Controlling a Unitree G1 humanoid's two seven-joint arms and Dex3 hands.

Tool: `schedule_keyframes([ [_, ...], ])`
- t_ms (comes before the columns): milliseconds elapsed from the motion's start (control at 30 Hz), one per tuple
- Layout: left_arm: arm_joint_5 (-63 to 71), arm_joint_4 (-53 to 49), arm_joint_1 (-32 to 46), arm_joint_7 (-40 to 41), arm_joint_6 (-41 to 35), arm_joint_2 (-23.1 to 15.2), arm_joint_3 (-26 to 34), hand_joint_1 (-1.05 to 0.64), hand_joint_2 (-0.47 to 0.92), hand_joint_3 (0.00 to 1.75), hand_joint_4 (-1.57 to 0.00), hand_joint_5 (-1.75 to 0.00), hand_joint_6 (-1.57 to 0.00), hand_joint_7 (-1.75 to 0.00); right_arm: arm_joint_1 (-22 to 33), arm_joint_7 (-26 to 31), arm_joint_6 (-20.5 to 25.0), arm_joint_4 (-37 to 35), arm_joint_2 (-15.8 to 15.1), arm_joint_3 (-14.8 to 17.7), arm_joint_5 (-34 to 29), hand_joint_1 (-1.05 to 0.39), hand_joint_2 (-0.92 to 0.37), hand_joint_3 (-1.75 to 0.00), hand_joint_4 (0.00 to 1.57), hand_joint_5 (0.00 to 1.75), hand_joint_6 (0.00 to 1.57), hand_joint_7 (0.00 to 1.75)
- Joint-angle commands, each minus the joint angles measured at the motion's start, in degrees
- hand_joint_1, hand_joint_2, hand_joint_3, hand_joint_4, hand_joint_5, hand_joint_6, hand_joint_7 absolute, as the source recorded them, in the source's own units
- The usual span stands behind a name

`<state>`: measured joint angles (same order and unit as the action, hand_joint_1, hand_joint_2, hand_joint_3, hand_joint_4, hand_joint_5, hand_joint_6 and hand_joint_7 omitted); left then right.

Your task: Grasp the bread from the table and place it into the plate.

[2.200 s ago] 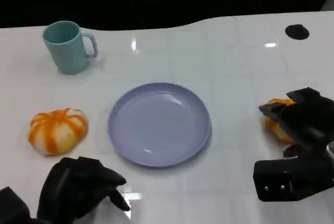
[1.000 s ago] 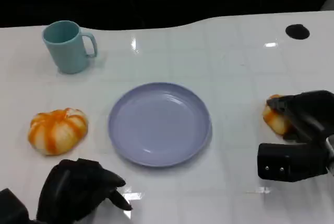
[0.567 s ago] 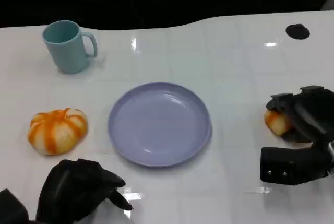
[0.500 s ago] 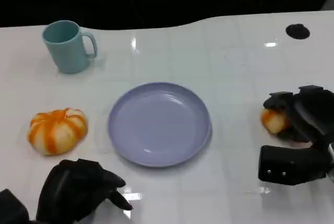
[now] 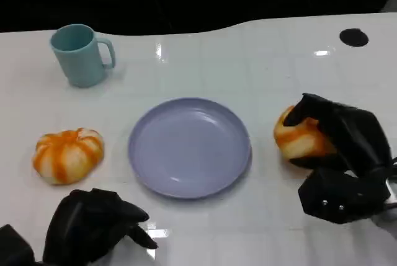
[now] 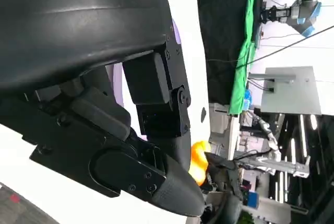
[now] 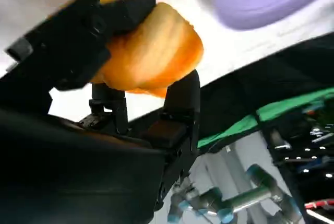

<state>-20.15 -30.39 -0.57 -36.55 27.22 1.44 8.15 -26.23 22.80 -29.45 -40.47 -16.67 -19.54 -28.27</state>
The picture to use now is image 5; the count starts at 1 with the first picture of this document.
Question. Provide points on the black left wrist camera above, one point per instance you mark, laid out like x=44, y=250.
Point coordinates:
x=14, y=247

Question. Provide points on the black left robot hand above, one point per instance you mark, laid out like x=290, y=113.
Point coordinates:
x=83, y=225

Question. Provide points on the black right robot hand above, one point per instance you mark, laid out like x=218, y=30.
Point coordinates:
x=353, y=135

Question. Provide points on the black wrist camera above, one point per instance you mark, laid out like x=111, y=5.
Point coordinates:
x=338, y=194
x=14, y=247

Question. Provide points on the black round table grommet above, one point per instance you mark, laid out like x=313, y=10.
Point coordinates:
x=353, y=37

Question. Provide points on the orange white toy bread roll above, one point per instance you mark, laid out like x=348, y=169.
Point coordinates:
x=68, y=156
x=294, y=142

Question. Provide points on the pale green mug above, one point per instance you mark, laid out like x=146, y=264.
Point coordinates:
x=81, y=63

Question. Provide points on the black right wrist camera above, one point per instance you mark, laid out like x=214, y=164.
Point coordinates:
x=338, y=194

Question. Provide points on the lilac plate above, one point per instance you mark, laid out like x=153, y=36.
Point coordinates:
x=189, y=148

